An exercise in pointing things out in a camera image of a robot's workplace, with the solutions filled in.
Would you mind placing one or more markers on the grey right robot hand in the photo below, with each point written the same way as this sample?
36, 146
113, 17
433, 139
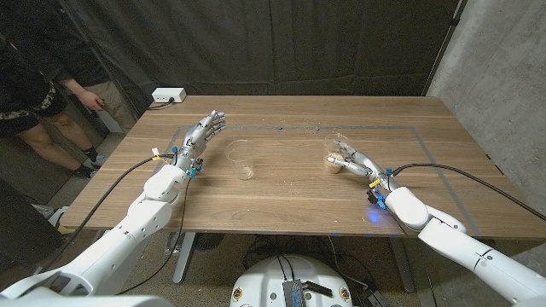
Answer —
364, 165

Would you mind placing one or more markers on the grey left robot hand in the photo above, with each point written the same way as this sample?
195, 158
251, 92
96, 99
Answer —
194, 138

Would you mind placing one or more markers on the clear plastic cup with sugar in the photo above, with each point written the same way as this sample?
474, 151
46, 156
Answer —
330, 145

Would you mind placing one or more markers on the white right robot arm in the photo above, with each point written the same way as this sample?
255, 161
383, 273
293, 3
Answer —
460, 245

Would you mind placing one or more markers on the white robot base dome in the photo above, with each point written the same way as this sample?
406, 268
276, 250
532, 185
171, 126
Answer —
264, 281

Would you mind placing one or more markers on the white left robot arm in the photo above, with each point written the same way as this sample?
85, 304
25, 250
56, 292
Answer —
128, 234

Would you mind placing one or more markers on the black bar on robot base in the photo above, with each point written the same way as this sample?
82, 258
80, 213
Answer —
319, 289

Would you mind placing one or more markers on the white power strip box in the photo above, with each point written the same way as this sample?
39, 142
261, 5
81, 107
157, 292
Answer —
168, 94

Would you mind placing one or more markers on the black round floor object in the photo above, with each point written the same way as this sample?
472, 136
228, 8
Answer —
209, 241

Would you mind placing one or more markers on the grey metal table leg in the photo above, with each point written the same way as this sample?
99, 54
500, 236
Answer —
401, 264
185, 256

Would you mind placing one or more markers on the person in khaki trousers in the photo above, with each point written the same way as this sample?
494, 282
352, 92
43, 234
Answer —
91, 100

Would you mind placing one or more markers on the grey finned electronics box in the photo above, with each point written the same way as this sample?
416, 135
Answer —
294, 294

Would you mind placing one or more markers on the person in black camo shorts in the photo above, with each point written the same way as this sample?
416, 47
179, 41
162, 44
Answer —
47, 145

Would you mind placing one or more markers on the large black bulky object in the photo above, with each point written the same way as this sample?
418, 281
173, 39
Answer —
25, 230

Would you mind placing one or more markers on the white robot torso edge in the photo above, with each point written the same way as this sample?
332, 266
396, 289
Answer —
85, 302

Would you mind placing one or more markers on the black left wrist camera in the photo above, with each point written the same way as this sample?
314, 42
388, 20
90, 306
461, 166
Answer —
196, 167

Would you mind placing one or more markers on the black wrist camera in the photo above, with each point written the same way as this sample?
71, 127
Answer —
376, 199
196, 167

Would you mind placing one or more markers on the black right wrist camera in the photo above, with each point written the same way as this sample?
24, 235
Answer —
376, 199

